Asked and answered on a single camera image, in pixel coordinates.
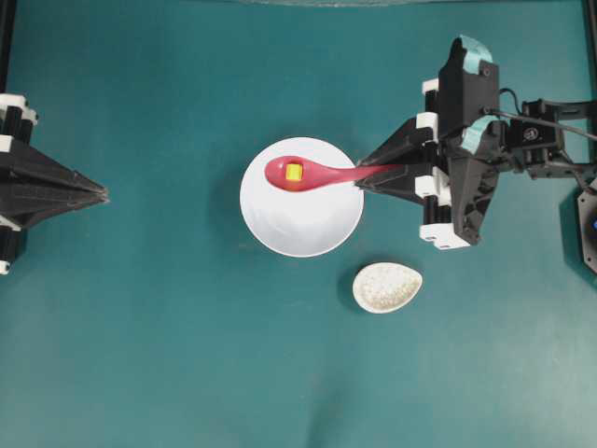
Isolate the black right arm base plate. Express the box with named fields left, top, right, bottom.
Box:
left=576, top=191, right=596, bottom=273

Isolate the beige crackle spoon rest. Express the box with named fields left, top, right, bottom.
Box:
left=352, top=262, right=423, bottom=314

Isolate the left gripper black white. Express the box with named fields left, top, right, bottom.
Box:
left=0, top=91, right=112, bottom=276

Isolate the black camera cable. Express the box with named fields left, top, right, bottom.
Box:
left=484, top=87, right=597, bottom=141

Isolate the yellow hexagonal prism block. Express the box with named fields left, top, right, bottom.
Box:
left=285, top=163, right=303, bottom=182

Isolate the white round bowl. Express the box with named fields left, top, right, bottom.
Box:
left=240, top=137, right=364, bottom=258

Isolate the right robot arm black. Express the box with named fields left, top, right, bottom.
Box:
left=355, top=35, right=596, bottom=250

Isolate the red plastic spoon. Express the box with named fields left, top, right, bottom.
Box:
left=264, top=156, right=401, bottom=192

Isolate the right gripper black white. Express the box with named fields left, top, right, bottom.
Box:
left=354, top=35, right=502, bottom=250

